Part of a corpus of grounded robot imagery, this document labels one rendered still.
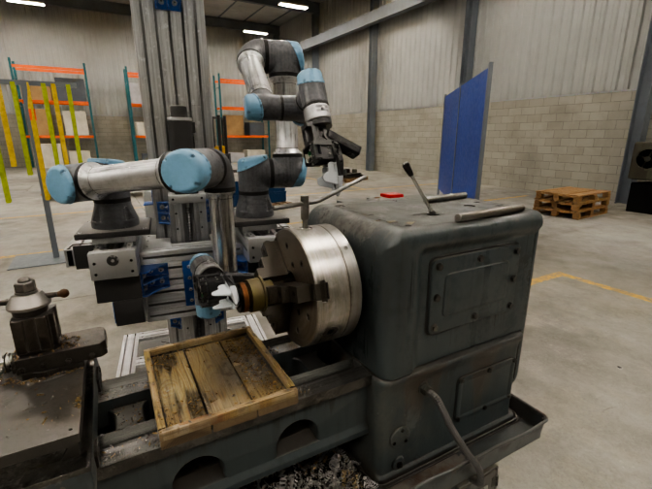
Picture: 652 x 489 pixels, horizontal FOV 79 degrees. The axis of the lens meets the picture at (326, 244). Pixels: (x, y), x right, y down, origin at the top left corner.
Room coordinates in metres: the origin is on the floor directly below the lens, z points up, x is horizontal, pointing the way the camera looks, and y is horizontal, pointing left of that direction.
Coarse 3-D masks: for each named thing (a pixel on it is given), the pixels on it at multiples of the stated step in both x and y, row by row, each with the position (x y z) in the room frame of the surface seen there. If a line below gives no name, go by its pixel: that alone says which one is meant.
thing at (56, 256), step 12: (24, 84) 4.65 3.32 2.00; (36, 84) 4.71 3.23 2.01; (48, 84) 4.76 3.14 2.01; (60, 84) 4.82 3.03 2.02; (72, 84) 4.88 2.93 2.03; (24, 96) 4.64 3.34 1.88; (36, 156) 4.64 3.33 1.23; (48, 204) 4.65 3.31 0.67; (48, 216) 4.64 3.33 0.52; (48, 252) 4.84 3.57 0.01; (60, 252) 4.84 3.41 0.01; (12, 264) 4.37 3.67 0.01; (24, 264) 4.37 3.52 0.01; (36, 264) 4.37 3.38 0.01; (48, 264) 4.38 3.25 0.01
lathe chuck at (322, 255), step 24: (288, 240) 0.98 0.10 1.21; (312, 240) 0.93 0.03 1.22; (288, 264) 0.98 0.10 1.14; (312, 264) 0.87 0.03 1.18; (336, 264) 0.89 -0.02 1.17; (336, 288) 0.86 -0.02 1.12; (312, 312) 0.86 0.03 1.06; (336, 312) 0.86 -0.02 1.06; (288, 336) 0.99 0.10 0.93; (312, 336) 0.86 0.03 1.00; (336, 336) 0.91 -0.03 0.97
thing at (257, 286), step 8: (248, 280) 0.92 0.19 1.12; (256, 280) 0.92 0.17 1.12; (264, 280) 0.94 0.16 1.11; (240, 288) 0.89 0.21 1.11; (248, 288) 0.90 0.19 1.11; (256, 288) 0.90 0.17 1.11; (264, 288) 0.90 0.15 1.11; (240, 296) 0.88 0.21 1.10; (248, 296) 0.88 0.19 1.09; (256, 296) 0.89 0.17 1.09; (264, 296) 0.90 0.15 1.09; (240, 304) 0.92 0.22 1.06; (248, 304) 0.88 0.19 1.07; (256, 304) 0.89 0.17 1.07; (264, 304) 0.90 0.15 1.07; (240, 312) 0.89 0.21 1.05
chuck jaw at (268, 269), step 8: (264, 248) 1.02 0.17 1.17; (272, 248) 1.02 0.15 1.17; (264, 256) 1.02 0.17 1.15; (272, 256) 1.00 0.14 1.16; (280, 256) 1.01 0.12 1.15; (264, 264) 0.98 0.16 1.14; (272, 264) 0.99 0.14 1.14; (280, 264) 0.99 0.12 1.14; (256, 272) 0.96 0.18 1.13; (264, 272) 0.96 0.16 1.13; (272, 272) 0.97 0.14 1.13; (280, 272) 0.98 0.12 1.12; (288, 272) 0.99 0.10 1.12; (272, 280) 0.98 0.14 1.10; (280, 280) 1.00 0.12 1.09
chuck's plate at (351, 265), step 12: (324, 228) 1.00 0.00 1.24; (336, 228) 1.00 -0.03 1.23; (336, 240) 0.95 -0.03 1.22; (348, 252) 0.93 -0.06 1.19; (348, 264) 0.91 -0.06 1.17; (348, 276) 0.89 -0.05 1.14; (360, 276) 0.91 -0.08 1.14; (360, 288) 0.89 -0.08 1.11; (360, 300) 0.89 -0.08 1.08; (360, 312) 0.90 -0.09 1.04; (348, 324) 0.89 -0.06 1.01
